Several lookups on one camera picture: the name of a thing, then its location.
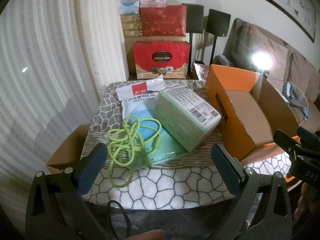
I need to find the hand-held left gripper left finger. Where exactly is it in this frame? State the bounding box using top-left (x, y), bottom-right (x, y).
top-left (25, 142), bottom-right (110, 240)

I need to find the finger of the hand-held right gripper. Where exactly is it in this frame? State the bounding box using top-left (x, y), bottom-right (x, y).
top-left (297, 127), bottom-right (320, 145)
top-left (273, 129), bottom-right (304, 155)

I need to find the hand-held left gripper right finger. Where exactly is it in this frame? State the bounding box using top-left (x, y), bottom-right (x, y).
top-left (211, 143), bottom-right (293, 240)

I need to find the teal dotted packet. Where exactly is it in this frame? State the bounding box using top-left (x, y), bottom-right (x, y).
top-left (130, 126), bottom-right (188, 172)

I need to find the orange cardboard box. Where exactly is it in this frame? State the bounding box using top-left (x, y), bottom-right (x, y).
top-left (205, 64), bottom-right (300, 162)

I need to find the green charging cable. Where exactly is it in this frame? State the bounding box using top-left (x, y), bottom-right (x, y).
top-left (107, 115), bottom-right (162, 188)

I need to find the green tissue pack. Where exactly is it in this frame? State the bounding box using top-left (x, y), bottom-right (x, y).
top-left (153, 86), bottom-right (222, 153)

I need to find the white face mask packet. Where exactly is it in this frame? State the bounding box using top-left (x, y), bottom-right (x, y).
top-left (115, 77), bottom-right (165, 140)

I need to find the person's left hand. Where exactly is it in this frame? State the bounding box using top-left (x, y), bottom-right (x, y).
top-left (127, 230), bottom-right (165, 240)

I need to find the brown cardboard box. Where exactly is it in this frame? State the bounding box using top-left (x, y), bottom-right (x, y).
top-left (46, 124), bottom-right (92, 174)

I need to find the blue handheld tool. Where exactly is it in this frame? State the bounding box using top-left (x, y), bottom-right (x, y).
top-left (282, 81), bottom-right (310, 124)

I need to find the brown sofa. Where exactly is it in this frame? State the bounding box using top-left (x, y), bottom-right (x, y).
top-left (222, 18), bottom-right (320, 130)

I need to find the brown sofa cushion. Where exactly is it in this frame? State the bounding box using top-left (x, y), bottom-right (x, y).
top-left (240, 24), bottom-right (292, 85)
top-left (287, 52), bottom-right (318, 103)

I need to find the grey white patterned blanket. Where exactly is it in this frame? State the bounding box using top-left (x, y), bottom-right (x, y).
top-left (81, 79), bottom-right (293, 204)

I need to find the bright portable lamp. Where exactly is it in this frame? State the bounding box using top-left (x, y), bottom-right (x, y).
top-left (250, 52), bottom-right (272, 74)

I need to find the dark wooden stand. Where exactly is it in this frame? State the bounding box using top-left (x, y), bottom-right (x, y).
top-left (216, 55), bottom-right (234, 67)

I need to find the silver foil bag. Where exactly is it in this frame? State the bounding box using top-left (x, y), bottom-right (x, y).
top-left (194, 62), bottom-right (213, 80)

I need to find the white sheer curtain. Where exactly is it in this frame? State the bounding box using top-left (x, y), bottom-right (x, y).
top-left (0, 0), bottom-right (130, 205)

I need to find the black speaker stand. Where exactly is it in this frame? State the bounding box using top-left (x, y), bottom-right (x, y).
top-left (189, 32), bottom-right (194, 79)
top-left (211, 36), bottom-right (218, 65)

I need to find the red chocolate gift bag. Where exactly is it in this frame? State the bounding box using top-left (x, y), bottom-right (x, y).
top-left (133, 41), bottom-right (190, 80)

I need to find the black speaker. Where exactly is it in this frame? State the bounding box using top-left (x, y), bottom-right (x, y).
top-left (205, 9), bottom-right (231, 37)
top-left (182, 4), bottom-right (204, 34)

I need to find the gold flat box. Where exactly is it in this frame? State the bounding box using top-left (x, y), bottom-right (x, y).
top-left (122, 29), bottom-right (143, 38)
top-left (120, 14), bottom-right (142, 23)

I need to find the stack of brown boxes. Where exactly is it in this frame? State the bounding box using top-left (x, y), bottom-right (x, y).
top-left (121, 22), bottom-right (142, 31)

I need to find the red floral gift box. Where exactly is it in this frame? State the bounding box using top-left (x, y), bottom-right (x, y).
top-left (139, 5), bottom-right (187, 42)

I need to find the blue white tissue pack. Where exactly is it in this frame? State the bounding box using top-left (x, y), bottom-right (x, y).
top-left (117, 2), bottom-right (140, 15)

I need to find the pink tissue pack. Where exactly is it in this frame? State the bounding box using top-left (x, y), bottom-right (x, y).
top-left (140, 0), bottom-right (167, 8)

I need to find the black cable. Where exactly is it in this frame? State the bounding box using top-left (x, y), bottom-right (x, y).
top-left (107, 200), bottom-right (132, 240)

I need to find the framed wall painting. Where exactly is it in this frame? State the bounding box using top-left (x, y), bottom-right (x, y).
top-left (234, 0), bottom-right (316, 43)

